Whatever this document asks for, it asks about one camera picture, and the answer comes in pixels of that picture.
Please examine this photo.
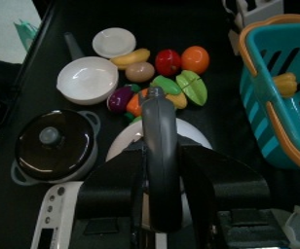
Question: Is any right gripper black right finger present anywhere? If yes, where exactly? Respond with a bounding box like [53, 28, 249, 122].
[177, 134, 273, 230]

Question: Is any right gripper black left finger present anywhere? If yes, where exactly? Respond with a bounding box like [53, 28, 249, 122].
[74, 141, 149, 226]

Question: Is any white panel with black dots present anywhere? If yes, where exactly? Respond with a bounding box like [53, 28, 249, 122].
[29, 180, 85, 249]

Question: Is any black pot lid grey knob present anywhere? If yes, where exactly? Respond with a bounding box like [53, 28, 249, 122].
[15, 109, 95, 182]

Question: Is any orange toy carrot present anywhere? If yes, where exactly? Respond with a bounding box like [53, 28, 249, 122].
[124, 87, 153, 125]

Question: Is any yellow toy corn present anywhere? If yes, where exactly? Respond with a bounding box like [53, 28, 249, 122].
[165, 91, 189, 111]

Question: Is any purple toy eggplant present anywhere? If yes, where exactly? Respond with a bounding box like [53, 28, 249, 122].
[106, 83, 142, 114]

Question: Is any light green sliced toy fruit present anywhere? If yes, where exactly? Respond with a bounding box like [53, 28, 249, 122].
[176, 69, 210, 108]

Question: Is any yellow toy pepper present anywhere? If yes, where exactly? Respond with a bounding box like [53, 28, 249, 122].
[273, 71, 300, 98]

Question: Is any green toy pepper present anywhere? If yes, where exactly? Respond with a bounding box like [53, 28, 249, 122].
[149, 74, 184, 96]

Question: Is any beige toy egg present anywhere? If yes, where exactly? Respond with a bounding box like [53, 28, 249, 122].
[125, 60, 157, 84]

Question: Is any orange toy fruit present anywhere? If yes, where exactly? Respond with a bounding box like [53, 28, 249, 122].
[180, 45, 212, 76]

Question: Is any red toy tomato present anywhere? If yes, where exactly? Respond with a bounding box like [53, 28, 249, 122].
[154, 48, 184, 78]

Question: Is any yellow toy banana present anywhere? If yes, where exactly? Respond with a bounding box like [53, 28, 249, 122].
[109, 47, 153, 71]

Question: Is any small white bowl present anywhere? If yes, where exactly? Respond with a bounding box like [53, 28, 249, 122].
[90, 26, 138, 59]

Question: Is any teal green floor object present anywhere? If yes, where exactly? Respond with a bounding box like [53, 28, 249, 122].
[13, 18, 39, 52]

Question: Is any white toy knife block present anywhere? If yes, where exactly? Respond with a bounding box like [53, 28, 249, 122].
[226, 0, 285, 56]

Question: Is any white pot with grey handles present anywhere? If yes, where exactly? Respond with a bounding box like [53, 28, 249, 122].
[10, 109, 102, 187]

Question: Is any teal basket with orange handles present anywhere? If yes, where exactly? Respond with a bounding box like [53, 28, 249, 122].
[237, 13, 300, 178]

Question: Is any white saucepan with grey handle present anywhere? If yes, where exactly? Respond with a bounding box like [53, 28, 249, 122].
[55, 31, 121, 107]

